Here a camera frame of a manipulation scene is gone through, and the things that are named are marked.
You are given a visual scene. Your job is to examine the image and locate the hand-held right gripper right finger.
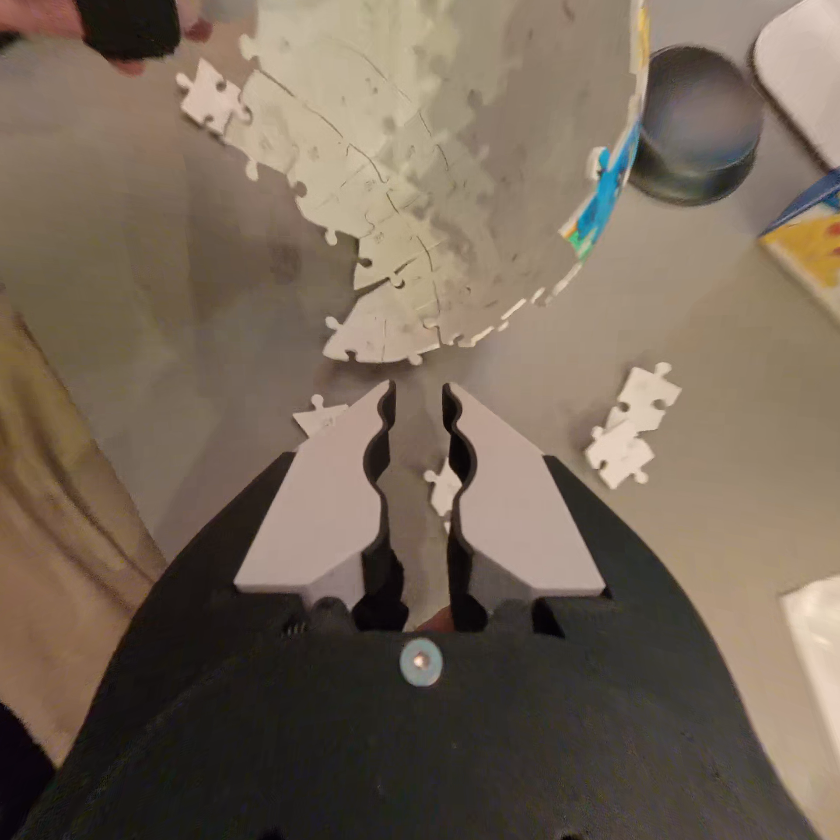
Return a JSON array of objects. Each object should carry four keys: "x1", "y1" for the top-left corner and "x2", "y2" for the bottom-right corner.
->
[{"x1": 441, "y1": 382, "x2": 607, "y2": 632}]

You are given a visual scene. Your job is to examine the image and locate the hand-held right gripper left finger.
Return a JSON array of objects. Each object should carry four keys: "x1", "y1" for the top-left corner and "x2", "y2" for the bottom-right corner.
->
[{"x1": 233, "y1": 379, "x2": 409, "y2": 630}]

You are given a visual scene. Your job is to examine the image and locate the partly built puzzle ball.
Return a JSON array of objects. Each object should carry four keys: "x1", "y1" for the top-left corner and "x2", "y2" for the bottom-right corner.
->
[{"x1": 223, "y1": 0, "x2": 652, "y2": 366}]

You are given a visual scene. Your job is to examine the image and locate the blue puzzle box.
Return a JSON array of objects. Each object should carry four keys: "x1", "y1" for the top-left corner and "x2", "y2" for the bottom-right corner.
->
[{"x1": 758, "y1": 169, "x2": 840, "y2": 327}]

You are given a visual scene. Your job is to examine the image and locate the black round puzzle stand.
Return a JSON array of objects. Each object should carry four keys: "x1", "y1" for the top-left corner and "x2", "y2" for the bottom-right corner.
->
[{"x1": 629, "y1": 45, "x2": 766, "y2": 208}]

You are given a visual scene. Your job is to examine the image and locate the person's beige trousers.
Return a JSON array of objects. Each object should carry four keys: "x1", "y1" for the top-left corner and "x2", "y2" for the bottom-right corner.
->
[{"x1": 0, "y1": 289, "x2": 169, "y2": 765}]

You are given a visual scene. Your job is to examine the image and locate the white instruction sheet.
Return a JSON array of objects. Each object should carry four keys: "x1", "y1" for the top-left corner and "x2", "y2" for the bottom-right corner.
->
[{"x1": 777, "y1": 576, "x2": 840, "y2": 840}]

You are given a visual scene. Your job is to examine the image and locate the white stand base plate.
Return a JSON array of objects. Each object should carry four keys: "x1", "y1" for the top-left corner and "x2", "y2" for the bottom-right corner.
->
[{"x1": 751, "y1": 0, "x2": 840, "y2": 173}]

